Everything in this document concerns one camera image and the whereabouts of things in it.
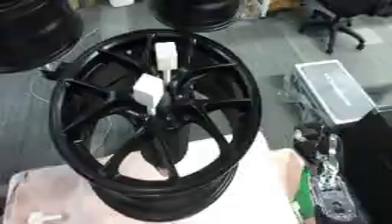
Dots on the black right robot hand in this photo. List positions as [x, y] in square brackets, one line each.
[310, 143]

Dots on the black spoked wheel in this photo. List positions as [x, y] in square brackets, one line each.
[168, 186]

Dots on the white pin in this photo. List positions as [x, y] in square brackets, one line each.
[148, 90]
[43, 218]
[166, 55]

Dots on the black round wheel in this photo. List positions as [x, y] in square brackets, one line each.
[196, 14]
[35, 32]

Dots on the grey metal case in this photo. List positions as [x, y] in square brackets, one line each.
[331, 90]

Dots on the black office chair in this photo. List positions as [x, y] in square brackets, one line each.
[347, 8]

